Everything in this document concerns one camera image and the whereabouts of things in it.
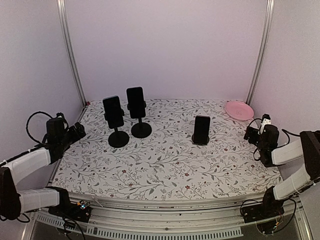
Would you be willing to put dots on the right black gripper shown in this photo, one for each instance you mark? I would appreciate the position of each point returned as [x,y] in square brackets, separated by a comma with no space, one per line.
[254,131]

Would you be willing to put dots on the pink plate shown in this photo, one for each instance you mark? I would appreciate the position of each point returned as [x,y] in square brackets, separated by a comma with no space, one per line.
[239,110]

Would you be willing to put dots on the floral table mat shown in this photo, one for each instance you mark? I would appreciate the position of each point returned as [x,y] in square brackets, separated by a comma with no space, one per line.
[166,165]

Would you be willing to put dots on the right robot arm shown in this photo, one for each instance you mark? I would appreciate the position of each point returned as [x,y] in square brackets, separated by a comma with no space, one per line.
[306,147]

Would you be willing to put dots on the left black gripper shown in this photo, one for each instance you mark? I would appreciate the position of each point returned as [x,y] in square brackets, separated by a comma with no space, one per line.
[77,136]

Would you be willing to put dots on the right aluminium frame post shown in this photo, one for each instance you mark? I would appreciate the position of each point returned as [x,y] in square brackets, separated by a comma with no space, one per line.
[267,25]

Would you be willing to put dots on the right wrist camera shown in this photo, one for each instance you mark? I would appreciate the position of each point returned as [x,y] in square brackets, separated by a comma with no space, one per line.
[265,120]

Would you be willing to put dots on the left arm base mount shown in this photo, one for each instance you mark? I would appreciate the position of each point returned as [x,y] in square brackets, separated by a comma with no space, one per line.
[80,211]

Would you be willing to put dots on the aluminium frame post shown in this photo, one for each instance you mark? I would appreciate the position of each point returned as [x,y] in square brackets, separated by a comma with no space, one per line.
[267,25]
[61,7]

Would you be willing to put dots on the front aluminium rail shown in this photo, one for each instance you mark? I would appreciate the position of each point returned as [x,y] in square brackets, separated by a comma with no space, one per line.
[202,219]

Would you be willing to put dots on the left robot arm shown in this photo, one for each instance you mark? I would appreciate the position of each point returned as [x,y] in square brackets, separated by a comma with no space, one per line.
[13,202]

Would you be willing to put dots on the small black charging stand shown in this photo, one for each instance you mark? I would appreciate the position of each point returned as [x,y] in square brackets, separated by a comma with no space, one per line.
[200,140]

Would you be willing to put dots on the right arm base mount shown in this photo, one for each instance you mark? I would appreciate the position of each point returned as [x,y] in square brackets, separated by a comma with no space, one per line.
[262,211]

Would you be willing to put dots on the black phone stand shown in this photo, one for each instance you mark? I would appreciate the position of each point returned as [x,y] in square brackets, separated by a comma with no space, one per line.
[118,138]
[141,129]

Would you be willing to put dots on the black phone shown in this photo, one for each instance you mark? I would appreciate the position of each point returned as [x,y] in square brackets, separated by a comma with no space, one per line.
[202,126]
[113,112]
[135,102]

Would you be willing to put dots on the left aluminium frame post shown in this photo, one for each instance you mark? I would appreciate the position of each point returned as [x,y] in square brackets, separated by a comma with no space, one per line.
[61,7]

